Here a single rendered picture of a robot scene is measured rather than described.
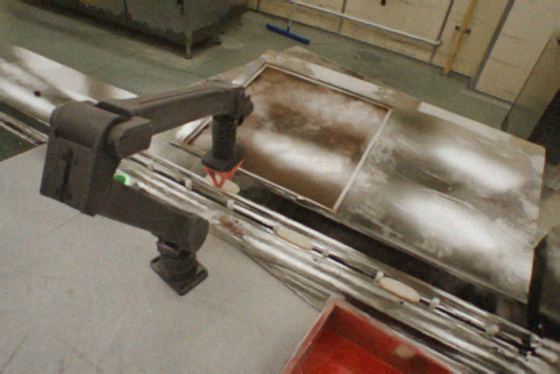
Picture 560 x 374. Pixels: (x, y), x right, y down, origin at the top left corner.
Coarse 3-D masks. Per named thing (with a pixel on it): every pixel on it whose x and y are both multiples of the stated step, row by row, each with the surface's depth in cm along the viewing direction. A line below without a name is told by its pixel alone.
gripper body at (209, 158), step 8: (216, 144) 86; (224, 144) 85; (232, 144) 87; (208, 152) 90; (216, 152) 87; (224, 152) 87; (232, 152) 88; (240, 152) 91; (208, 160) 88; (216, 160) 88; (224, 160) 88; (232, 160) 89; (216, 168) 87; (224, 168) 87
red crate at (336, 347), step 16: (320, 336) 80; (336, 336) 80; (320, 352) 77; (336, 352) 77; (352, 352) 78; (368, 352) 78; (304, 368) 74; (320, 368) 74; (336, 368) 75; (352, 368) 75; (368, 368) 75; (384, 368) 76
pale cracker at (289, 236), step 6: (282, 228) 97; (282, 234) 95; (288, 234) 95; (294, 234) 95; (288, 240) 94; (294, 240) 94; (300, 240) 94; (306, 240) 94; (300, 246) 93; (306, 246) 93; (312, 246) 94
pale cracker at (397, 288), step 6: (384, 282) 88; (390, 282) 88; (396, 282) 88; (390, 288) 87; (396, 288) 87; (402, 288) 87; (408, 288) 87; (396, 294) 86; (402, 294) 86; (408, 294) 86; (414, 294) 86; (408, 300) 86; (414, 300) 85
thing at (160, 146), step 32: (320, 64) 182; (192, 160) 118; (256, 192) 111; (544, 192) 127; (320, 224) 104; (544, 224) 115; (384, 256) 98; (448, 288) 93; (480, 288) 94; (512, 320) 88
